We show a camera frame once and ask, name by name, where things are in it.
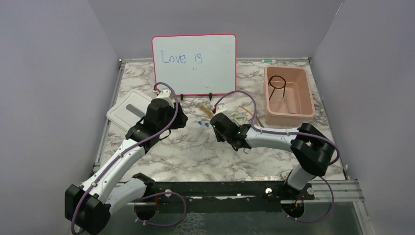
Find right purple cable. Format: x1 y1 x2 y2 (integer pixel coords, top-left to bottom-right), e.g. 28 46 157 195
212 90 341 224

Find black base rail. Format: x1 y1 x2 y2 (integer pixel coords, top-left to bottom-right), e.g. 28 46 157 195
132 181 315 215

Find pink plastic bin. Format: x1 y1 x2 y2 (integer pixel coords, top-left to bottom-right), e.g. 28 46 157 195
264 65 315 127

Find pink-framed whiteboard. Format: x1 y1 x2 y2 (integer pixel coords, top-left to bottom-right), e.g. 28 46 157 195
151 33 237 96

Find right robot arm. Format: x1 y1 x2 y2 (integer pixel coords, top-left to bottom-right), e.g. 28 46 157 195
210 113 338 199

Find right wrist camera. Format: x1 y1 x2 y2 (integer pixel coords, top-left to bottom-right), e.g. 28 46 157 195
214 103 228 115

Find yellow rubber tubing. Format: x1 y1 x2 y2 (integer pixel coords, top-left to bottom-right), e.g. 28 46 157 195
239 105 262 127

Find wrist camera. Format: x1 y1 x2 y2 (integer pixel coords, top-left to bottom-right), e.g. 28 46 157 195
157 89 172 102
214 103 228 115

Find black metal ring support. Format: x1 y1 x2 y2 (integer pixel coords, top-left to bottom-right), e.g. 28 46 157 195
268 75 287 101

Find white plastic bin lid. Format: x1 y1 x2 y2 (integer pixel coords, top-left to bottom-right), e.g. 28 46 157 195
106 90 152 133

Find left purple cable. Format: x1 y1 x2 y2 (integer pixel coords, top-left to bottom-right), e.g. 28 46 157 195
70 82 180 235

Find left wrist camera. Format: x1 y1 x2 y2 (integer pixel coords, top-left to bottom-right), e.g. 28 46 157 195
157 89 172 102

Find purple cable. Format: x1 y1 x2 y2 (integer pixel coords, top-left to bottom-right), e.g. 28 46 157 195
70 82 180 235
212 90 341 224

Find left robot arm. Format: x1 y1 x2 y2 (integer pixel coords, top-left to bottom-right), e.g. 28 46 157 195
64 98 188 235

